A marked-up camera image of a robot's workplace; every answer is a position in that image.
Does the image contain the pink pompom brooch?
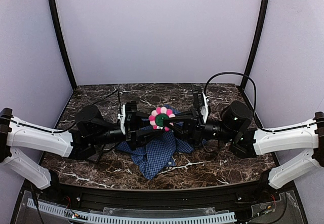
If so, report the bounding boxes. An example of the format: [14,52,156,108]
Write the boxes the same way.
[148,106,175,131]

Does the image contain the blue checked shirt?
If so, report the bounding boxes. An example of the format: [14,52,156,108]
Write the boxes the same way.
[115,104,195,180]

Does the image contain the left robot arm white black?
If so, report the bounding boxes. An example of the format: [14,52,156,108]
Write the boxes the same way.
[1,104,164,190]

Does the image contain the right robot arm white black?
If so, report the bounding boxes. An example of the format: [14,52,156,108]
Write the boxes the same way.
[155,101,323,190]

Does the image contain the black square box lid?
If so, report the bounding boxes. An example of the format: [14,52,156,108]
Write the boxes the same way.
[87,153,102,164]

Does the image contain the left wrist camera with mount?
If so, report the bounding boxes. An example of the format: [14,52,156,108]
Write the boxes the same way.
[117,101,137,135]

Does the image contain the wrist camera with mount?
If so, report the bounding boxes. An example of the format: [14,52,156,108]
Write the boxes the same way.
[192,86,209,123]
[117,101,137,135]

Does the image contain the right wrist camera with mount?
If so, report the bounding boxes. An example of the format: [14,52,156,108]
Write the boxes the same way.
[192,86,209,123]

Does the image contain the left camera black cable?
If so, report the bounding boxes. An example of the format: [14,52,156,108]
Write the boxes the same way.
[15,87,122,133]

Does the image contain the camera black cable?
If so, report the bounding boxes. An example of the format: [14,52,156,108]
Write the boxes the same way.
[204,71,317,132]
[15,87,122,133]

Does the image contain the right camera black cable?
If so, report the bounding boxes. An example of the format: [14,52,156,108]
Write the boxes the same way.
[204,71,317,132]

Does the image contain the black front aluminium rail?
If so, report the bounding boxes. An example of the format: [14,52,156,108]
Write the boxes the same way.
[61,181,257,210]

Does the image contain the white slotted cable duct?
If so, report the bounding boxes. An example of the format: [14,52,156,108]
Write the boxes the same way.
[38,202,237,224]

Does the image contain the left black frame post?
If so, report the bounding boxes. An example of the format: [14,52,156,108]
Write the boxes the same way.
[48,0,77,91]

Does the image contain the black frame post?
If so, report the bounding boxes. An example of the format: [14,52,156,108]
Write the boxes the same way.
[48,0,77,91]
[244,0,269,76]

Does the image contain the right black frame post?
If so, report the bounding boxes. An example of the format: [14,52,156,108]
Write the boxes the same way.
[244,0,269,76]

